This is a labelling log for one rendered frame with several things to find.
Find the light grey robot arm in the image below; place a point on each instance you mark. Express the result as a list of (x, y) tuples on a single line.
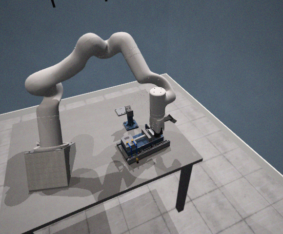
[(47, 83)]

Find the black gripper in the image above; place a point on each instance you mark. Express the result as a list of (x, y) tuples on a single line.
[(157, 125)]

